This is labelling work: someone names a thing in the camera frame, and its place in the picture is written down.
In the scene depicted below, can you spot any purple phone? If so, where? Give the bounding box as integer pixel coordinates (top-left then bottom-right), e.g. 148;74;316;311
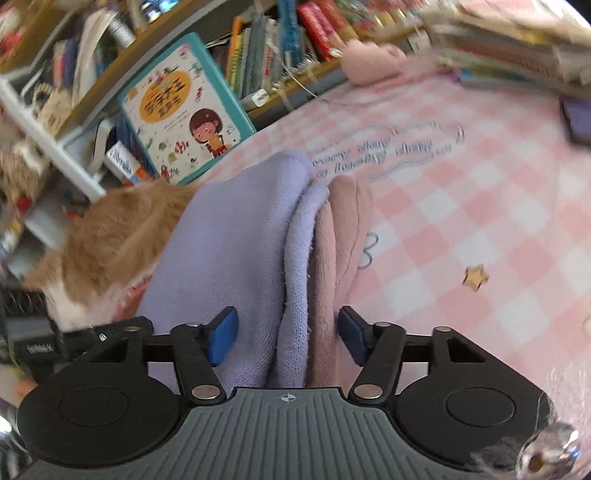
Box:
558;95;591;147

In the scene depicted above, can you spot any pink checked tablecloth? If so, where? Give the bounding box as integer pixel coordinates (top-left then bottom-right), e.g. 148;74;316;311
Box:
198;60;591;444

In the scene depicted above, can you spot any small wooden star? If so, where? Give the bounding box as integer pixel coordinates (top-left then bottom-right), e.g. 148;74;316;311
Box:
463;264;490;293

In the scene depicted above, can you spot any white shelf unit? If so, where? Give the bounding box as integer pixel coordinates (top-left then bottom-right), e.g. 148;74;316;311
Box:
0;74;114;252

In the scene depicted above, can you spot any shiny metal object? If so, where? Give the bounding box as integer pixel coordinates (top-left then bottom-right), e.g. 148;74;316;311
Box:
516;422;581;480

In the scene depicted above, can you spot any orange white cat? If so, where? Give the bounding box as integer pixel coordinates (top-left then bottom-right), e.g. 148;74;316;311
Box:
23;178;200;332

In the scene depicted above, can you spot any stack of lying books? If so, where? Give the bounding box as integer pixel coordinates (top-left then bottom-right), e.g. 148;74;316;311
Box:
419;0;591;100

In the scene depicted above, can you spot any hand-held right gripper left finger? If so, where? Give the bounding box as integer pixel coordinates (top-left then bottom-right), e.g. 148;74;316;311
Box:
87;306;240;407

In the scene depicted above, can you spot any lavender sweatshirt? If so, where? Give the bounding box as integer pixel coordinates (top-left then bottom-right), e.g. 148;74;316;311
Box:
136;150;331;389

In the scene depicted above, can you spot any row of upright books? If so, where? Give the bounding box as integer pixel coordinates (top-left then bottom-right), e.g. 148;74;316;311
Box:
225;0;419;100

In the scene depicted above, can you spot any pink garment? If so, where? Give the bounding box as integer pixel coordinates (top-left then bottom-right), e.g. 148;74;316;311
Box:
305;175;373;389

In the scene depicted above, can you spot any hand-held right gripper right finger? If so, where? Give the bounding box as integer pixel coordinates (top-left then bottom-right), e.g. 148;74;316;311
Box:
338;306;491;407

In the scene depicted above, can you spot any teal picture book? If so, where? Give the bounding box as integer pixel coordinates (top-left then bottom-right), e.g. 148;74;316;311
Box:
117;32;257;186

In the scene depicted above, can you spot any pink plush toy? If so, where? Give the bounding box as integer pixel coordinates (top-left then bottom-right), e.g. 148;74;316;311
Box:
341;39;408;87

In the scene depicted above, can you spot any orange white box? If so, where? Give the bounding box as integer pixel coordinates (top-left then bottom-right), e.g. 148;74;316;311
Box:
104;141;154;186

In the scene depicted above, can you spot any wooden bookshelf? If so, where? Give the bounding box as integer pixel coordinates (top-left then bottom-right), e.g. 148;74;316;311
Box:
0;0;416;139

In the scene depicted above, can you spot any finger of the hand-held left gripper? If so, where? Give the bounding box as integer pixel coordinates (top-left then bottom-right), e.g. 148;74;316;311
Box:
51;320;132;354

